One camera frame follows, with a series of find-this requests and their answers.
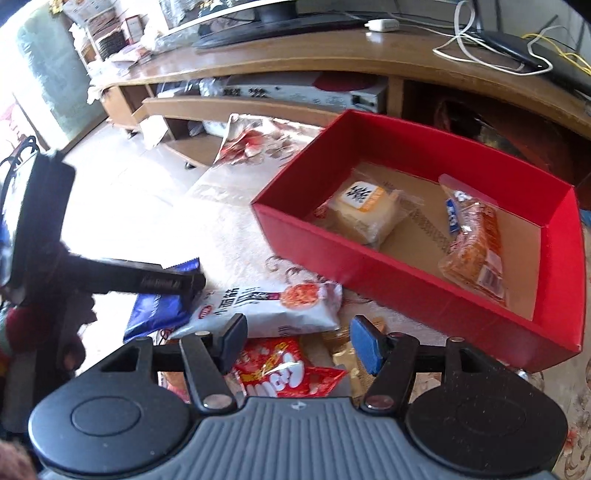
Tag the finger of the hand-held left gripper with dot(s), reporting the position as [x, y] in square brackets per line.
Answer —
[138, 279]

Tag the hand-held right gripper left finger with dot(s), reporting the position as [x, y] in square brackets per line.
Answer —
[233, 339]

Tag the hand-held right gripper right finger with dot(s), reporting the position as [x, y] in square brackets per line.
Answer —
[364, 342]

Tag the gold snack packet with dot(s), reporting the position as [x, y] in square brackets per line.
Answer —
[346, 360]

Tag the blue snack packet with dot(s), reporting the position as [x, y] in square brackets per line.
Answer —
[152, 309]

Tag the red snack bag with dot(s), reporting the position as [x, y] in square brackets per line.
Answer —
[277, 369]

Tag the white snack bag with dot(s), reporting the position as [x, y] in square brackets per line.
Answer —
[277, 309]

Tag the red cardboard box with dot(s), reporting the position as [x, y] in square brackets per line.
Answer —
[415, 295]

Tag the black metal chair back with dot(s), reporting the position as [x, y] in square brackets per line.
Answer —
[18, 154]

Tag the pale bread packet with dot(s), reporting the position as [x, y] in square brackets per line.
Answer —
[364, 217]

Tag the frosted glass door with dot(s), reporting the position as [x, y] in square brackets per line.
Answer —
[51, 69]

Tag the orange bread packet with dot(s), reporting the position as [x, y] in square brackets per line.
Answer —
[475, 258]

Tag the stack of dark plates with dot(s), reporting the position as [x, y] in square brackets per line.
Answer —
[111, 44]

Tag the red floral paper bag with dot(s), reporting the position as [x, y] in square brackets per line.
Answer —
[249, 138]

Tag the red framed picture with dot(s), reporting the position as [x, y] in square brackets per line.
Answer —
[134, 26]

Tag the white plastic bag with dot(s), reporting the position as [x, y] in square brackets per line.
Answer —
[154, 32]

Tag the silver disc player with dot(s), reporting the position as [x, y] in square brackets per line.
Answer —
[295, 94]

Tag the red round disc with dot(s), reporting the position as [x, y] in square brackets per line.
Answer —
[341, 83]

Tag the wooden TV stand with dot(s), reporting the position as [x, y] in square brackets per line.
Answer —
[277, 57]

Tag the black flat television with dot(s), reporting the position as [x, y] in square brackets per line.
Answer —
[277, 27]

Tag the white power adapter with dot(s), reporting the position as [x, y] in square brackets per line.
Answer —
[382, 24]

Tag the black router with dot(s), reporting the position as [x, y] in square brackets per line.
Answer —
[508, 48]

